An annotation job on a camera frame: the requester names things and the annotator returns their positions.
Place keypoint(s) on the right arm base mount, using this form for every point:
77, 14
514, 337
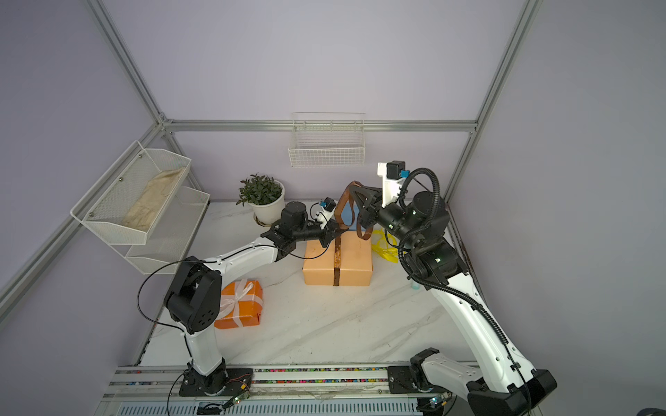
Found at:
411, 378

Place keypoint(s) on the tan gift box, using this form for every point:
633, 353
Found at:
319, 271

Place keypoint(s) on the white wire wall basket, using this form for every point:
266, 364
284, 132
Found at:
321, 139

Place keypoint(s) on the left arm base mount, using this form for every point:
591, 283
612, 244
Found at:
221, 382

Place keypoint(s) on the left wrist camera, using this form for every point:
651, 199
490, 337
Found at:
327, 212

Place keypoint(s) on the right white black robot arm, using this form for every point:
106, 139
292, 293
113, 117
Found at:
503, 382

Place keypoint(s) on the aluminium frame rail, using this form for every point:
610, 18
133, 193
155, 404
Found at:
317, 382

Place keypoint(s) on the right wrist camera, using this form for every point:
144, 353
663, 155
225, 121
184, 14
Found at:
393, 175

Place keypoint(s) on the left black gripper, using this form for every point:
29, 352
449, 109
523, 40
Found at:
328, 234

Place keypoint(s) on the brown ribbon bow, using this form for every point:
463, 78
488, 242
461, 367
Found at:
343, 218

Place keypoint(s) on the white ribbon bow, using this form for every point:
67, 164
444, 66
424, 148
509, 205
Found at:
235, 301

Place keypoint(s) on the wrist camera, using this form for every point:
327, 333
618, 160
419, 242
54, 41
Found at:
327, 212
393, 175

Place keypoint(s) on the white two-tier mesh shelf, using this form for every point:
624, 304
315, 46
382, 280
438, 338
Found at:
102, 209

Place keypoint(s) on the orange gift box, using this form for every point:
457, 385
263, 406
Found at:
240, 307

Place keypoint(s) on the beige cloth in shelf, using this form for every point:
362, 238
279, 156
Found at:
145, 210

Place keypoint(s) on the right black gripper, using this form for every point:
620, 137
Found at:
373, 215

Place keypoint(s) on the potted green plant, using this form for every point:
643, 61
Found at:
265, 195

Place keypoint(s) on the yellow ribbon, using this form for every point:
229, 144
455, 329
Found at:
385, 246

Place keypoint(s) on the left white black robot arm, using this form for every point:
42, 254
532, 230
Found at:
194, 300

